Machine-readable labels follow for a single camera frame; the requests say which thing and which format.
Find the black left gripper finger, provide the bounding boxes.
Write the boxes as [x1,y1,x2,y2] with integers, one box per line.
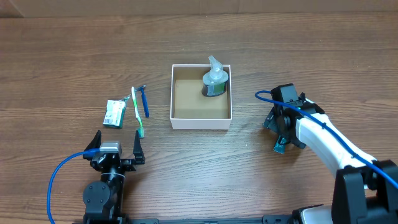
[133,131,146,164]
[83,130,101,160]

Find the green white toothbrush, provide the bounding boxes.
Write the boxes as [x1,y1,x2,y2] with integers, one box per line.
[131,86,144,139]

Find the Colgate toothpaste tube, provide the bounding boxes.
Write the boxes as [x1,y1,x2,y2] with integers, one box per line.
[274,136,290,154]

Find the green white soap packet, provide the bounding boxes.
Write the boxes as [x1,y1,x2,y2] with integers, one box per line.
[103,95,131,129]

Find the blue disposable razor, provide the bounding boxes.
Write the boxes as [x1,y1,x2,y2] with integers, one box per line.
[135,85,150,118]

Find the clear soap pump bottle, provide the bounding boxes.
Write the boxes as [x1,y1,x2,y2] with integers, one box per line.
[201,55,229,97]

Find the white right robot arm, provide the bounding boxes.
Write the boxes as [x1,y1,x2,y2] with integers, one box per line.
[264,94,397,223]

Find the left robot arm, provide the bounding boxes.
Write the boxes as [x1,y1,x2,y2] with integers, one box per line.
[83,131,146,223]

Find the pink cardboard box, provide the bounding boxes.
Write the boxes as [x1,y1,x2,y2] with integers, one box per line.
[170,64,232,130]

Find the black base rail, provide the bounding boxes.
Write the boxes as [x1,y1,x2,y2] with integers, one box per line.
[78,215,303,224]

